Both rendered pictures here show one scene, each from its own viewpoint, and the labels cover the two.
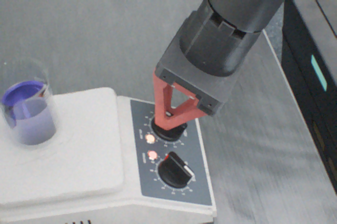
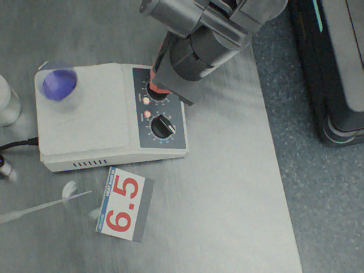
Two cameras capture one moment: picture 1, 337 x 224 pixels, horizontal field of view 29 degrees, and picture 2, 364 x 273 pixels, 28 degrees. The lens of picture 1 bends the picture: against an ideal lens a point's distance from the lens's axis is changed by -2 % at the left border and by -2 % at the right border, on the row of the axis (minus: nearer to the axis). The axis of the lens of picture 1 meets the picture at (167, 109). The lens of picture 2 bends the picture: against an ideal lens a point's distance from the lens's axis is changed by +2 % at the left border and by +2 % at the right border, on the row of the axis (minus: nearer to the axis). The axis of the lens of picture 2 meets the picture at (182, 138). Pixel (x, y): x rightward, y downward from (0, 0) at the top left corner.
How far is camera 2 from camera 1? 47 cm
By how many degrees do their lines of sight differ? 26
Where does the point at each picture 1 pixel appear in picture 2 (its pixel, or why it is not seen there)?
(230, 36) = (203, 67)
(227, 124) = not seen: hidden behind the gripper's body
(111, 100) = (119, 75)
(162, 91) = not seen: hidden behind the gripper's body
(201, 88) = (182, 94)
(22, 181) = (60, 138)
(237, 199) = (203, 137)
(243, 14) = (212, 59)
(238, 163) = (207, 108)
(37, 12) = not seen: outside the picture
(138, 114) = (138, 80)
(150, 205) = (145, 153)
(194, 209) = (173, 151)
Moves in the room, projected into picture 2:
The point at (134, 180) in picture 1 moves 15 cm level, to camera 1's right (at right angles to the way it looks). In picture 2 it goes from (135, 136) to (245, 126)
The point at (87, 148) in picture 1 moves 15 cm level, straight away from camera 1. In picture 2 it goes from (104, 115) to (75, 15)
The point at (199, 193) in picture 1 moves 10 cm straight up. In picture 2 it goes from (177, 140) to (175, 119)
